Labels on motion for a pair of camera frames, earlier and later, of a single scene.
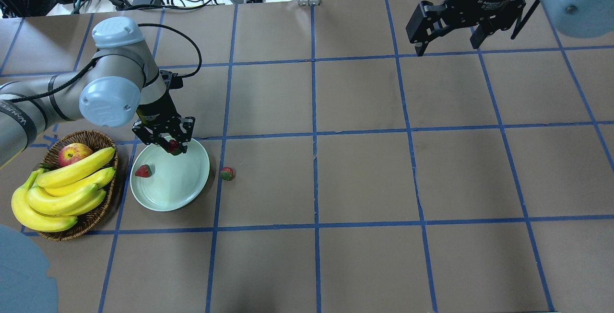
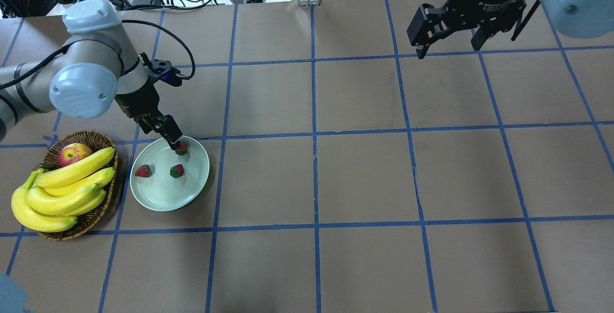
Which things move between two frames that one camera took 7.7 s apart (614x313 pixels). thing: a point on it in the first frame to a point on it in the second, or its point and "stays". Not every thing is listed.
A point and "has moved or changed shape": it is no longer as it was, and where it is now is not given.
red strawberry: [173, 147] has moved or changed shape
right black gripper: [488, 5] stays
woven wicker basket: [98, 142] stays
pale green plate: [176, 181] stays
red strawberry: [227, 173] has moved or changed shape
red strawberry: [144, 170] stays
